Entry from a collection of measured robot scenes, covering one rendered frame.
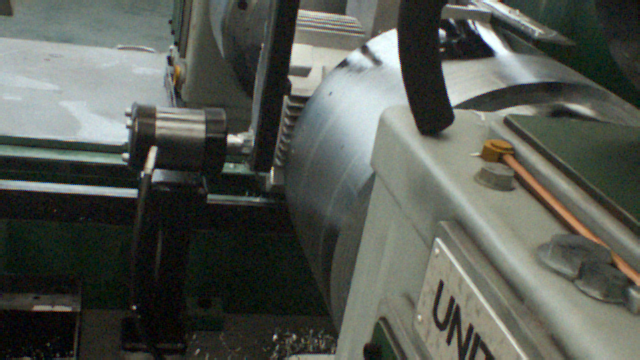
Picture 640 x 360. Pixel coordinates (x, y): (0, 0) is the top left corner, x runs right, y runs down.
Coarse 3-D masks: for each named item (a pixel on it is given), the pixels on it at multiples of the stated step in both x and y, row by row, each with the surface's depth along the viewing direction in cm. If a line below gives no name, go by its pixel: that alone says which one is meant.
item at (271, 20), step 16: (272, 0) 70; (288, 0) 68; (272, 16) 69; (288, 16) 69; (272, 32) 69; (288, 32) 69; (272, 48) 69; (288, 48) 70; (272, 64) 70; (288, 64) 70; (272, 80) 71; (288, 80) 72; (256, 96) 73; (272, 96) 71; (256, 112) 73; (272, 112) 72; (256, 128) 72; (272, 128) 72; (256, 144) 73; (272, 144) 73; (256, 160) 73; (272, 160) 74
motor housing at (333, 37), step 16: (304, 16) 83; (320, 16) 85; (336, 16) 86; (304, 32) 81; (320, 32) 82; (336, 32) 82; (352, 32) 83; (320, 48) 82; (336, 48) 83; (352, 48) 83; (320, 64) 81; (336, 64) 82; (256, 80) 94; (304, 80) 80; (320, 80) 81; (288, 96) 80; (304, 96) 80; (288, 112) 79; (288, 128) 80; (256, 176) 91
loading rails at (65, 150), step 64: (0, 192) 78; (64, 192) 79; (128, 192) 81; (256, 192) 95; (0, 256) 80; (64, 256) 82; (128, 256) 83; (192, 256) 85; (256, 256) 86; (192, 320) 84
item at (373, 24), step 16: (352, 0) 88; (368, 0) 83; (384, 0) 80; (400, 0) 81; (464, 0) 89; (352, 16) 88; (368, 16) 83; (384, 16) 81; (448, 16) 82; (464, 16) 83; (480, 16) 83; (368, 32) 82; (384, 32) 82
